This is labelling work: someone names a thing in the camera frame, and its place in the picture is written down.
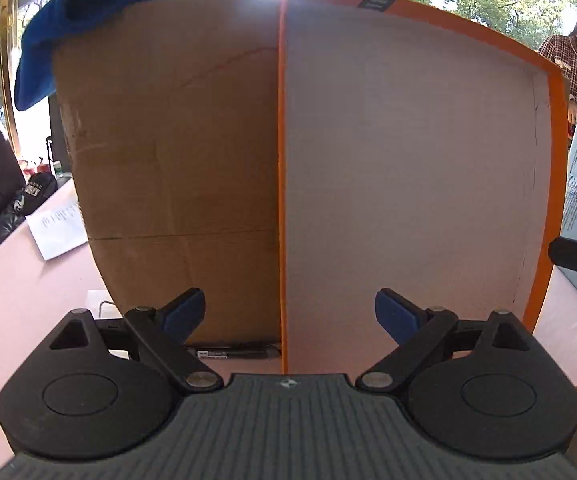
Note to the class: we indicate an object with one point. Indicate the pink desktop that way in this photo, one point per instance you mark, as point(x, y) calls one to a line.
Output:
point(8, 320)

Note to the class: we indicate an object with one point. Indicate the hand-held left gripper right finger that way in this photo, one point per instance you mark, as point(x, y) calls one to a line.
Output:
point(396, 312)

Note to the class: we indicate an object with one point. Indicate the wooden window frame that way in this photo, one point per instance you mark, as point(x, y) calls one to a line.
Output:
point(9, 60)

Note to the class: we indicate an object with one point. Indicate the brown cardboard box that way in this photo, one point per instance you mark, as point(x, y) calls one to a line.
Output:
point(168, 160)

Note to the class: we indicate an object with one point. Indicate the orange-edged open box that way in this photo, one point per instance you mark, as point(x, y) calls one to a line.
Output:
point(418, 170)

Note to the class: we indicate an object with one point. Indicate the white paper sheet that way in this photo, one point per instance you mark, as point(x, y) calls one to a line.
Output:
point(61, 227)

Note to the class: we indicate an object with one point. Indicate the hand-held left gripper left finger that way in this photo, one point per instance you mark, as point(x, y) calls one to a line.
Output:
point(183, 310)

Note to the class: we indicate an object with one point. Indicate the black cap with white logo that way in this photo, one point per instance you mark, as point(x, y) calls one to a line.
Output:
point(36, 192)

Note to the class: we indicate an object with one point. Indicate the black pen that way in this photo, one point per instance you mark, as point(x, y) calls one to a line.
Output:
point(233, 350)

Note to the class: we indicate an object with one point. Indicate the blue towel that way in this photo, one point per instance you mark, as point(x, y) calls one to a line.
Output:
point(98, 5)

